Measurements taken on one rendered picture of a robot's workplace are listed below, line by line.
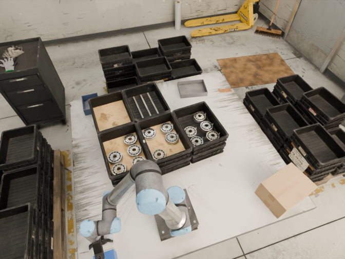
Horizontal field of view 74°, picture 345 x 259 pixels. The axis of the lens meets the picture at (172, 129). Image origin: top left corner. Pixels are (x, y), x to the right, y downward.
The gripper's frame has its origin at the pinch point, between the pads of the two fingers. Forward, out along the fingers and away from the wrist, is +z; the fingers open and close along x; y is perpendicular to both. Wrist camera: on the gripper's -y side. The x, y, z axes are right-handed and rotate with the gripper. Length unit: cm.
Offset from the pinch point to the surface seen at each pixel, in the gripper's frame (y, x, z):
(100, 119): 97, -11, -7
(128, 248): -3.3, -13.5, 6.4
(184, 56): 213, -127, 29
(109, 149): 65, -14, -7
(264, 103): 117, -199, 49
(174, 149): 50, -61, -7
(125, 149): 61, -25, -7
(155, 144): 59, -48, -7
